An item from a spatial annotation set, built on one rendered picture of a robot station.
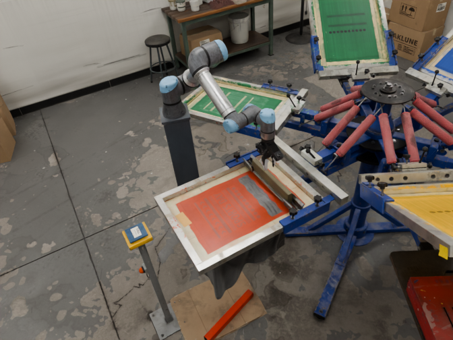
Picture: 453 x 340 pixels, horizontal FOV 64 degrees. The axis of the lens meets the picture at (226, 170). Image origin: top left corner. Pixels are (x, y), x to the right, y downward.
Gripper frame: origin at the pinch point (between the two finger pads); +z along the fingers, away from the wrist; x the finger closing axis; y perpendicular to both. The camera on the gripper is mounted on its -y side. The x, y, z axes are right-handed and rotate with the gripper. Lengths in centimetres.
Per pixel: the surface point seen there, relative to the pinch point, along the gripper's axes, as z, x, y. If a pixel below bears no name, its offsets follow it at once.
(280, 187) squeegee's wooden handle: 6.5, 1.0, -10.5
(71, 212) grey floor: 112, 116, 160
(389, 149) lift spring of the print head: -3, -60, -28
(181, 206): 16, 49, 17
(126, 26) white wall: 38, -33, 380
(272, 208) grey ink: 15.7, 8.3, -13.3
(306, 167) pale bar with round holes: 8.0, -22.1, -4.5
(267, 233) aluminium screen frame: 12.8, 21.2, -28.0
